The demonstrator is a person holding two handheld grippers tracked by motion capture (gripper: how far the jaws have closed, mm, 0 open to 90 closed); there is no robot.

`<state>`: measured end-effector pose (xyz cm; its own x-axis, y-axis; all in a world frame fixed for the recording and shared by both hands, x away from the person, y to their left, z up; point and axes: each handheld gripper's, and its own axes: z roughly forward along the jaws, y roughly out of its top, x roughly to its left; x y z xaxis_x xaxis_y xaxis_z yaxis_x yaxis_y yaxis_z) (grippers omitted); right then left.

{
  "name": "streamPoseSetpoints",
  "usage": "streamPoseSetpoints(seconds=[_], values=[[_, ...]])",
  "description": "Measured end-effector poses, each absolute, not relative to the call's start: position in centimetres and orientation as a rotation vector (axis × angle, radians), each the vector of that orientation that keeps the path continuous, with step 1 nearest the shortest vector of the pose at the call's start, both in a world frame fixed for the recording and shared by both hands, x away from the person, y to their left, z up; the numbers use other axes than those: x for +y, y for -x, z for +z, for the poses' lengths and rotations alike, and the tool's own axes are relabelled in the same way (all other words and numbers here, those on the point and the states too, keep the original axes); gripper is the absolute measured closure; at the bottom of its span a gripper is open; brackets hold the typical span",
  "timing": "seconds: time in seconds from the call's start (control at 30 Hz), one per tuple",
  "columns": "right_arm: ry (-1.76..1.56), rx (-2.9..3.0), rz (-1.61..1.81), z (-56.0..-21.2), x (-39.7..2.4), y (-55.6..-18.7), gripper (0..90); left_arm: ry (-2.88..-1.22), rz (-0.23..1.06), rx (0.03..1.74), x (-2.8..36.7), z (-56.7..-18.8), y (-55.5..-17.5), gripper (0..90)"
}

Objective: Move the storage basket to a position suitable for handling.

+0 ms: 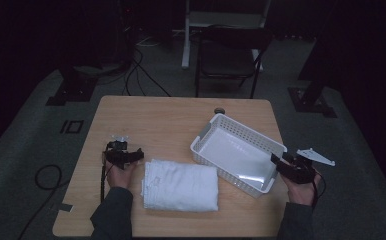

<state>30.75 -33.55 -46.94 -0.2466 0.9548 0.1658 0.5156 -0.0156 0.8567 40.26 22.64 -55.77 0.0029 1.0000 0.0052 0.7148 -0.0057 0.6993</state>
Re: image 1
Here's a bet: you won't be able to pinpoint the black floor cables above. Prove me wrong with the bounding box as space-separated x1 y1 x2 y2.
122 48 172 98

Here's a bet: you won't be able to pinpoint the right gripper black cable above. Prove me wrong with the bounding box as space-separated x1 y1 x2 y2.
310 171 327 210

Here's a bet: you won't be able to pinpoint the white plastic basket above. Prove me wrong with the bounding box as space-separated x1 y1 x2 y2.
189 113 288 199

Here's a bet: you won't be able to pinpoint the white towel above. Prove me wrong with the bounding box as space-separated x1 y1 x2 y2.
140 158 220 213

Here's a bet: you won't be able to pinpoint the black floor stand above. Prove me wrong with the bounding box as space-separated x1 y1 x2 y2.
45 64 99 107
287 33 338 118

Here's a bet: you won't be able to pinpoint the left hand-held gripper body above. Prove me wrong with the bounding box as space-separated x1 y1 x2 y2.
102 134 139 170

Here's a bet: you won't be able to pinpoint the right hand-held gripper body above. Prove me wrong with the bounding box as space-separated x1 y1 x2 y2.
276 147 336 185

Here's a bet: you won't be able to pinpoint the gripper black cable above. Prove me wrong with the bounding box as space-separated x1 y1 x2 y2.
310 171 327 210
99 142 113 204

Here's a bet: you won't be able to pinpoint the looped black floor cable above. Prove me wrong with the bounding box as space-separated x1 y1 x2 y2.
17 164 70 240

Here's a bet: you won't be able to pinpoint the black folding chair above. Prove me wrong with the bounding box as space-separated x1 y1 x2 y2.
194 24 274 100

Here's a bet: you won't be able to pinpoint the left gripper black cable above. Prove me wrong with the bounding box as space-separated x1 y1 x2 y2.
99 142 113 204

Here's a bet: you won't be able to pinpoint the person's left hand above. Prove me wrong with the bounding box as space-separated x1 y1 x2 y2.
105 162 139 190

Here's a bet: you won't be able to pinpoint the person's right hand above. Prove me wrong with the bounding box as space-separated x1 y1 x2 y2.
280 172 323 207

